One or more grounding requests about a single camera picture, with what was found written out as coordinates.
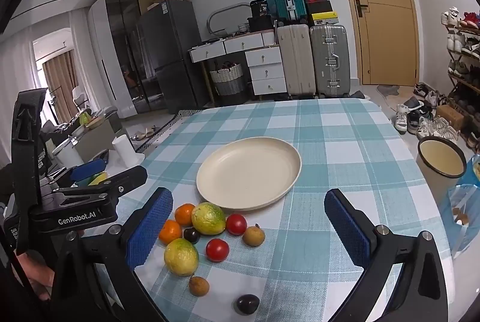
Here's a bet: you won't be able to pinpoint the orange tangerine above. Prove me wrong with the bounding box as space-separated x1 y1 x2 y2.
158 220 182 245
174 203 195 228

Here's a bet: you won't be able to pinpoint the dark plum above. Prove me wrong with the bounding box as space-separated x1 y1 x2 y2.
234 293 260 315
183 227 201 244

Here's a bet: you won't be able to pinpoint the green yellow guava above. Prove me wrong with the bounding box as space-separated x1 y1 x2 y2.
191 203 226 236

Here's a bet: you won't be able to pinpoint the red tomato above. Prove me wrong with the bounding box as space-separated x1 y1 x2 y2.
205 238 230 263
226 214 247 236

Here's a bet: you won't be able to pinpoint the cream round plate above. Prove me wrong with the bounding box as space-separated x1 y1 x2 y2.
196 137 302 212

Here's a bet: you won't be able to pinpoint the person's left hand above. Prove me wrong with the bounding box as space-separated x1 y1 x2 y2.
17 253 55 301

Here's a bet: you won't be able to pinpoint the white paper roll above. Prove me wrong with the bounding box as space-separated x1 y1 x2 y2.
112 134 138 167

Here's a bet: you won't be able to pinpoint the teal checkered tablecloth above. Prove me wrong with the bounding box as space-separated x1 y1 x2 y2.
126 99 455 321

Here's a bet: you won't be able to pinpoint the blue plastic bag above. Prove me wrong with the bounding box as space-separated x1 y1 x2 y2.
440 155 480 259

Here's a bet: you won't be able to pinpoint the cream waste bin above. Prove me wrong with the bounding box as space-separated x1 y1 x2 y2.
416 136 467 205

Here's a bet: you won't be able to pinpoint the dark grey refrigerator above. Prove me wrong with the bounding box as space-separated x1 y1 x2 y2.
137 0 208 114

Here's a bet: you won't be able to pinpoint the woven laundry basket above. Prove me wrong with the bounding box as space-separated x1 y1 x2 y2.
210 62 245 96

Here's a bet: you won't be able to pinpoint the grey aluminium suitcase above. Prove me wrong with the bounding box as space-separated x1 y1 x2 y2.
310 24 351 98

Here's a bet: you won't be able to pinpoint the dark glass cabinet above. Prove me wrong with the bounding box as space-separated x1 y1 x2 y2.
105 0 165 113

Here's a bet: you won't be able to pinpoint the white drawer desk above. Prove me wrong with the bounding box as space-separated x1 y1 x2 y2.
189 29 287 97

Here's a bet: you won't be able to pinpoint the wooden door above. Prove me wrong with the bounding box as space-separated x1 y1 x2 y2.
348 0 419 86

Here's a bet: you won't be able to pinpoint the beige suitcase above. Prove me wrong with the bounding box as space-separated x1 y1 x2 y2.
277 25 317 96

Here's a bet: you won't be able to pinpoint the stacked shoe boxes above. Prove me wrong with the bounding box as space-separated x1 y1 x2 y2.
304 0 338 27

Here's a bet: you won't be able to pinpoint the wooden shoe rack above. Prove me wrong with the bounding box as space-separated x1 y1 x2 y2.
441 7 479 154

